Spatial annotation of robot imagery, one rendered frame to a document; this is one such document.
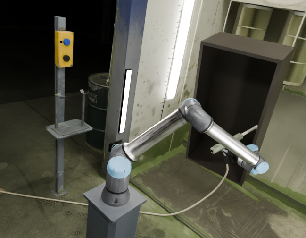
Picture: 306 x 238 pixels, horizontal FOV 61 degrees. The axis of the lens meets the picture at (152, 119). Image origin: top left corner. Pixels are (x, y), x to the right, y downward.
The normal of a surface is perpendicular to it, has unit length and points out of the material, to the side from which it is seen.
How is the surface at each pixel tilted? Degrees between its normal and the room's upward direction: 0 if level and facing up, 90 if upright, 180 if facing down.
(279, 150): 57
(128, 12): 90
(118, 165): 5
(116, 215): 0
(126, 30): 90
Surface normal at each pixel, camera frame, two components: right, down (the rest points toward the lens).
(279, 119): -0.47, -0.30
